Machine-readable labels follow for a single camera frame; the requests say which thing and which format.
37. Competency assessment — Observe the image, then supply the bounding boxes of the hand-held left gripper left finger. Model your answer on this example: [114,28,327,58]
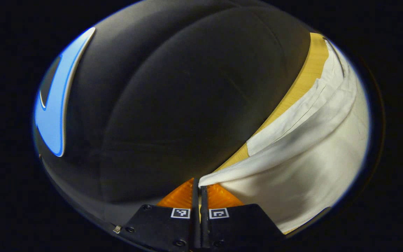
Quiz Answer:
[119,177,201,252]

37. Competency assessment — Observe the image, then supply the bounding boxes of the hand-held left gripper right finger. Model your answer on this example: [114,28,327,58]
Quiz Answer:
[200,183,287,251]

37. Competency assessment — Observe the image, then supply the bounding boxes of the white jeans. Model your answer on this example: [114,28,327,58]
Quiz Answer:
[199,38,370,234]

